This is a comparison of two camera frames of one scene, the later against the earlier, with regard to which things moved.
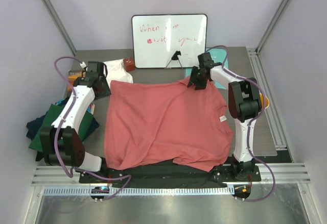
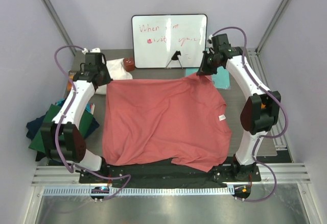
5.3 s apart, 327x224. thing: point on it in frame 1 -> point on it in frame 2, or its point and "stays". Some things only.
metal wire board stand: [174, 57] stays
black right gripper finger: [192, 76] -> [204, 68]
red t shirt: [165, 121] stays
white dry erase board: [155, 38] stays
